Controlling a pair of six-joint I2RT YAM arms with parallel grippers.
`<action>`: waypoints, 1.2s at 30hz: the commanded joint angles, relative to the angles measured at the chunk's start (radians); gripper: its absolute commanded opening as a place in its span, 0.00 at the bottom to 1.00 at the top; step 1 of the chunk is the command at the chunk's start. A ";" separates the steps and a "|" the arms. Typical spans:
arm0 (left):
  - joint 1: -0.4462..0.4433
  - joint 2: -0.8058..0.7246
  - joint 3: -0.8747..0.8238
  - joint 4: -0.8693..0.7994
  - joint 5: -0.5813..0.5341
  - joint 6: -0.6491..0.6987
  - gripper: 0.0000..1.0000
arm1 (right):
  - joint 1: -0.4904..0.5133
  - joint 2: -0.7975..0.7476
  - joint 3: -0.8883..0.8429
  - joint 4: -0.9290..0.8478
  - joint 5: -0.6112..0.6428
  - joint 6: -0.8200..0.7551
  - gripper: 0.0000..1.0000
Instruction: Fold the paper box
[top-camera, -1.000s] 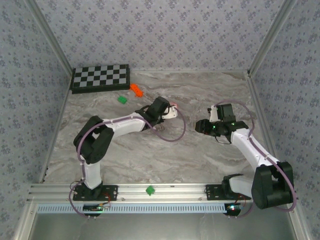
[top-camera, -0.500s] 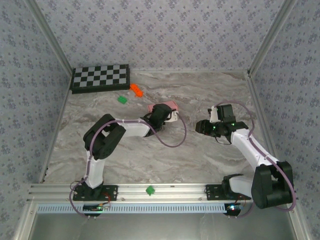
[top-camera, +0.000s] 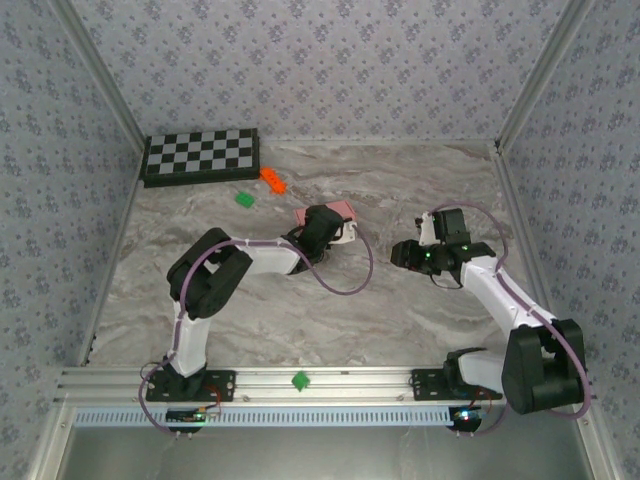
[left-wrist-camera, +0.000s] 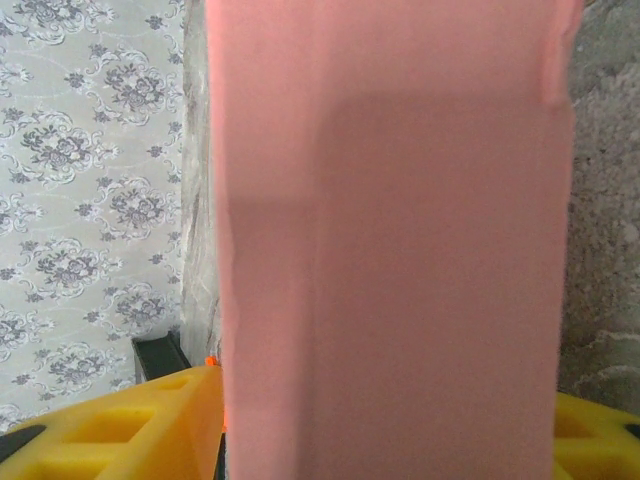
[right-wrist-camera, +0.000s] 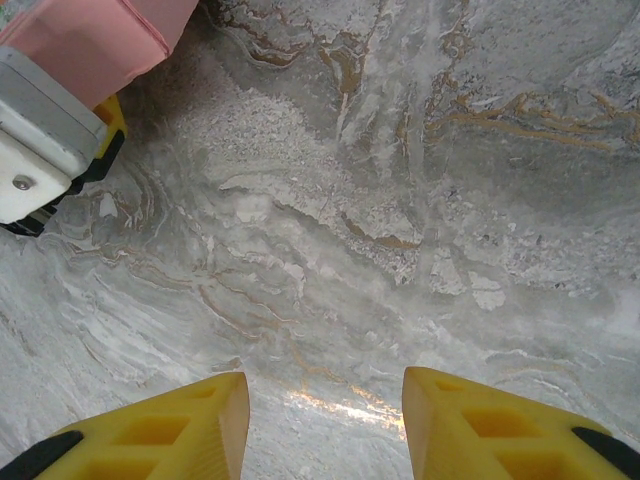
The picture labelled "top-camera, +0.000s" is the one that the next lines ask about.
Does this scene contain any pink paper box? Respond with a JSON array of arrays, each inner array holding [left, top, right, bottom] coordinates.
[[292, 200, 358, 227]]

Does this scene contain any orange plastic block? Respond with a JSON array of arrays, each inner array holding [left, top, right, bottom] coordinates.
[[259, 166, 288, 195]]

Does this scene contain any black and grey chessboard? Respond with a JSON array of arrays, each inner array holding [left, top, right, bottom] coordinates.
[[141, 128, 261, 189]]

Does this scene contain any small circuit board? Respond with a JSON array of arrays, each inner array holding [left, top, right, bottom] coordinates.
[[448, 405, 484, 432], [166, 407, 221, 426]]

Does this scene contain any thin black cable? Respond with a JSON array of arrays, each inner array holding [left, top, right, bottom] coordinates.
[[428, 271, 464, 291]]

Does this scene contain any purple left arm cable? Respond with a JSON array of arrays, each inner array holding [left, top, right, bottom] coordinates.
[[138, 227, 375, 437]]

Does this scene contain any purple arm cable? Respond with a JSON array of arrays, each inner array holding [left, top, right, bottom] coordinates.
[[428, 201, 596, 437], [138, 227, 375, 437]]

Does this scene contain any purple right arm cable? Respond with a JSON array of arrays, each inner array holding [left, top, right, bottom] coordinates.
[[428, 201, 596, 437]]

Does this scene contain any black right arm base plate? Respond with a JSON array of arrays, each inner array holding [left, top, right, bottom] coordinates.
[[410, 368, 504, 402]]

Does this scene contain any aluminium mounting rail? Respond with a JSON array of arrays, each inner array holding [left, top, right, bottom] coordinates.
[[54, 367, 506, 407]]

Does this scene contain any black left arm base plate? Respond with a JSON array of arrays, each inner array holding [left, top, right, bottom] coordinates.
[[144, 368, 237, 404]]

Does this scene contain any slotted light blue cable duct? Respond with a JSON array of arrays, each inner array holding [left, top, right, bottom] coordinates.
[[72, 404, 459, 429]]

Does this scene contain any aluminium frame post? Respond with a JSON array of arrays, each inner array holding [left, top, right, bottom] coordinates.
[[493, 0, 597, 151], [49, 0, 147, 147]]

